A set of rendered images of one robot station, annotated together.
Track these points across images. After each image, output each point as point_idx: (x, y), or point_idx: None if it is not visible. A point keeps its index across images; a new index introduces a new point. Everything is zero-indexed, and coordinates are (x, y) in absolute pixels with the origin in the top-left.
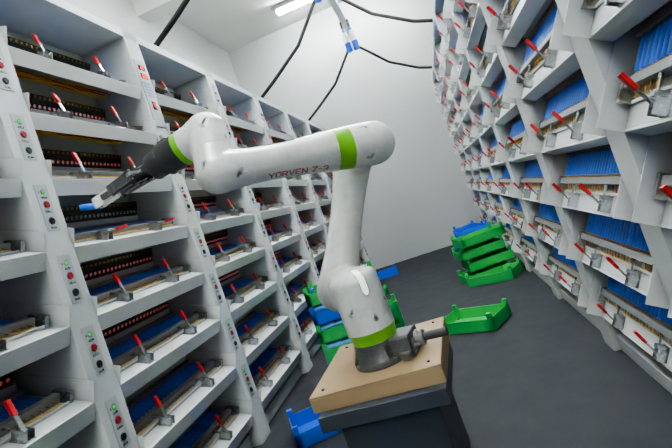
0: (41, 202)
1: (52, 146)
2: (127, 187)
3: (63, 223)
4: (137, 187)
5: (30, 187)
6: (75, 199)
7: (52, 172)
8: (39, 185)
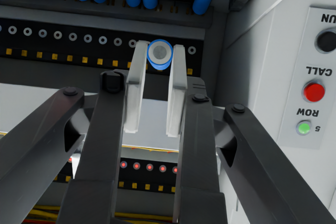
0: (326, 100)
1: None
2: (188, 148)
3: (283, 24)
4: (51, 131)
5: (330, 144)
6: (10, 72)
7: (147, 155)
8: (300, 146)
